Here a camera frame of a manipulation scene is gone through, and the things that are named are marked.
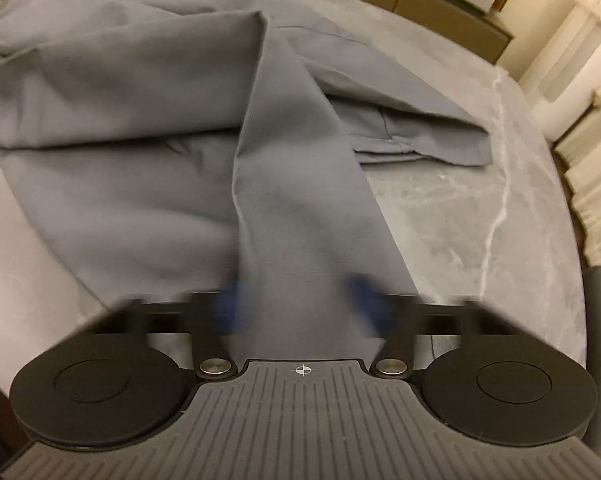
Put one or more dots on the grey garment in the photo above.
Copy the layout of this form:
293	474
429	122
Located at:
145	125

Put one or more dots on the cream curtain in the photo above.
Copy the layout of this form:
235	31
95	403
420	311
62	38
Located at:
588	110

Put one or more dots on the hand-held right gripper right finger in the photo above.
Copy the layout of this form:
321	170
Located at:
368	305

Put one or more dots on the white cylindrical appliance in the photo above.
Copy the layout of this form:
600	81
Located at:
573	92

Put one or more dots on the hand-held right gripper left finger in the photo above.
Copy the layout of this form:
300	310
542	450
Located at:
230	306

